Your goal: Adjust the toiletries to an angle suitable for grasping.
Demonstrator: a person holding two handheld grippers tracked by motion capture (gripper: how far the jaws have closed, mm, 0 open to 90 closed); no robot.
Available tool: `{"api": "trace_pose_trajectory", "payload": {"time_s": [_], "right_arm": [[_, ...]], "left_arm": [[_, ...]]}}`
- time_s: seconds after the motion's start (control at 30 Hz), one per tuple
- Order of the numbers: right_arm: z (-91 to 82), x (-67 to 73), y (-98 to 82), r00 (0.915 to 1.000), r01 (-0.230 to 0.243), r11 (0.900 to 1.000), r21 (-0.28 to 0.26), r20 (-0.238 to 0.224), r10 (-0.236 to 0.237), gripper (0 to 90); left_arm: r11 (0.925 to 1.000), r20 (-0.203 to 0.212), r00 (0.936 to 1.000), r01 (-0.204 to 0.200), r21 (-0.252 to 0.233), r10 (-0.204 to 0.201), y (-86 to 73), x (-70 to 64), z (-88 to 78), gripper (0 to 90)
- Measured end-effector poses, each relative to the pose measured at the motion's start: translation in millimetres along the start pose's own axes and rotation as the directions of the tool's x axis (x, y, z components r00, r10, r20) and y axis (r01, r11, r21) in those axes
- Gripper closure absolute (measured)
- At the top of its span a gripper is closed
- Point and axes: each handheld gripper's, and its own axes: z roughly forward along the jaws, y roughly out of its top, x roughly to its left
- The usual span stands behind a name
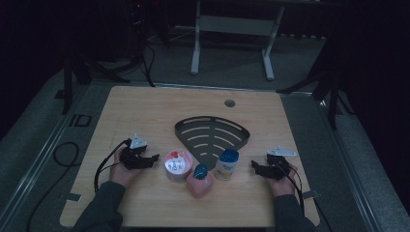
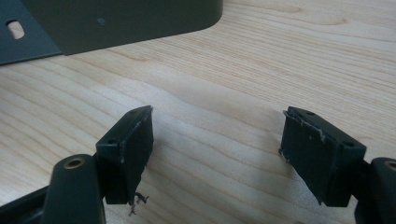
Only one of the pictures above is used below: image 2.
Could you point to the dark grey slotted corner rack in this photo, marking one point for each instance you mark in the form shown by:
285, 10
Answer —
124, 25

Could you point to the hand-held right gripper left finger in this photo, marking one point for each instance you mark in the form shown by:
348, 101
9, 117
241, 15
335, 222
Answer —
124, 161

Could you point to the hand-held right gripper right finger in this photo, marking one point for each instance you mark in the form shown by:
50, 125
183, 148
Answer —
320, 161

